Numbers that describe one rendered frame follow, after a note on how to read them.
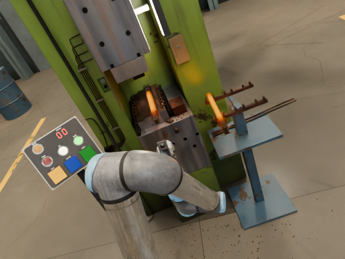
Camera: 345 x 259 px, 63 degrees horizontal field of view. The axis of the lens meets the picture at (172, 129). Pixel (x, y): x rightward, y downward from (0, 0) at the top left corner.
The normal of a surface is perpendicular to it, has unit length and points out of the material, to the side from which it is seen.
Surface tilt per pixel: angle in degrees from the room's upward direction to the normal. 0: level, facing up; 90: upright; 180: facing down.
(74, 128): 60
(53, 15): 90
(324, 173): 0
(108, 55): 90
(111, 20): 90
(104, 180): 66
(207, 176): 90
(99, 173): 47
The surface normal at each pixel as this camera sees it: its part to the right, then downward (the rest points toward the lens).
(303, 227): -0.33, -0.76
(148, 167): 0.24, -0.32
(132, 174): -0.11, 0.04
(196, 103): 0.19, 0.52
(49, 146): 0.33, -0.11
